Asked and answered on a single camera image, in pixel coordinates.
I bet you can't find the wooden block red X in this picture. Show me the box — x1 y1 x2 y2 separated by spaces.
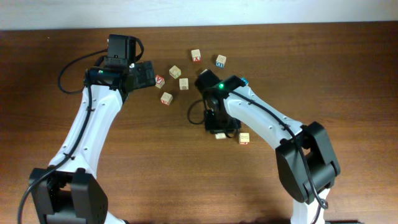
191 49 201 62

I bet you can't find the wooden block red Y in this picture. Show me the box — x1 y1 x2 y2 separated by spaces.
155 75 165 88

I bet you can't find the wooden block blue side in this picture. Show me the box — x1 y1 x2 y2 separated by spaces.
215 55 227 68

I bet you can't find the wooden block blue B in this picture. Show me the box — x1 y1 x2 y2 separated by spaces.
241 77 249 85

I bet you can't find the wooden block centre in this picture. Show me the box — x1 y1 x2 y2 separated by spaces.
179 78 189 90

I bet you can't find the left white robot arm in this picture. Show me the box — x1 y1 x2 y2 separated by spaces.
26 61 155 224

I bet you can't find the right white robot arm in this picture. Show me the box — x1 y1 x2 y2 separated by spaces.
195 73 341 223

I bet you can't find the wooden block red lower left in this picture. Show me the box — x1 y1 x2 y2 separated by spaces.
160 92 173 106

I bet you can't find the plain wooden block yellow edge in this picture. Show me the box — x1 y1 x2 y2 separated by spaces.
169 65 182 79

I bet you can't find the wooden block green R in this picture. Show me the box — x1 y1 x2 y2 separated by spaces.
215 133 226 139

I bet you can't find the wooden block red Z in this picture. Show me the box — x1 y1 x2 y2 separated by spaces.
239 133 250 145

